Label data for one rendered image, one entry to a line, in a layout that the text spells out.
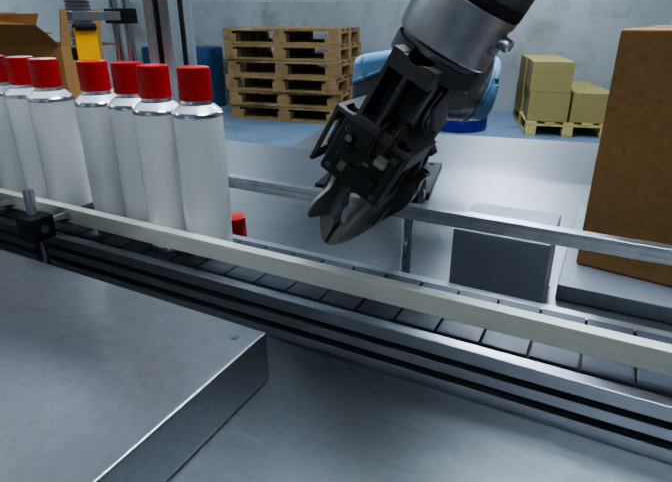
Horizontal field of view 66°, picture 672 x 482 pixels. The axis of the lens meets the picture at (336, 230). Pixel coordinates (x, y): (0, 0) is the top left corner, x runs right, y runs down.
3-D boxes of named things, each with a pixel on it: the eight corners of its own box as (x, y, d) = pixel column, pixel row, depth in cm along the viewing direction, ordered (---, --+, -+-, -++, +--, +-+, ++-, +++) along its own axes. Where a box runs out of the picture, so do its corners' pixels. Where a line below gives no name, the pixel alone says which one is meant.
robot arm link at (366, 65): (355, 115, 108) (355, 46, 103) (420, 116, 106) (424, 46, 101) (347, 126, 97) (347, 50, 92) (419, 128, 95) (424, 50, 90)
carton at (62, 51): (-34, 111, 206) (-62, 9, 191) (54, 94, 252) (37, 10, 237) (59, 115, 198) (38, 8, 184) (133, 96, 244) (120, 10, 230)
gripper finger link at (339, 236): (302, 259, 48) (348, 183, 43) (332, 237, 53) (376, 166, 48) (328, 280, 48) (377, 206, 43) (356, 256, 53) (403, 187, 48)
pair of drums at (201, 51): (167, 99, 755) (160, 43, 726) (233, 103, 727) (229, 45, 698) (140, 106, 699) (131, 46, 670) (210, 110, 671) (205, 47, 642)
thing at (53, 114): (44, 219, 70) (7, 58, 62) (78, 208, 74) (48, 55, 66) (70, 226, 67) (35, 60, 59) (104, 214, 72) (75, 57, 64)
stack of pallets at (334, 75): (226, 118, 617) (218, 27, 578) (262, 105, 706) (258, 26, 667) (340, 125, 577) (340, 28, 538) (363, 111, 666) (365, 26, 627)
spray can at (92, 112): (88, 232, 66) (55, 61, 58) (113, 217, 70) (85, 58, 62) (126, 235, 65) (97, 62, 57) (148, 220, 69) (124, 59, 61)
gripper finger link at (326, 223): (277, 238, 49) (319, 161, 44) (309, 218, 54) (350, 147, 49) (302, 259, 48) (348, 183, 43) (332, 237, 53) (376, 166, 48)
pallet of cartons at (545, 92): (592, 118, 620) (604, 54, 592) (610, 139, 512) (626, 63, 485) (512, 114, 644) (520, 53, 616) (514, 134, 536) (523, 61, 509)
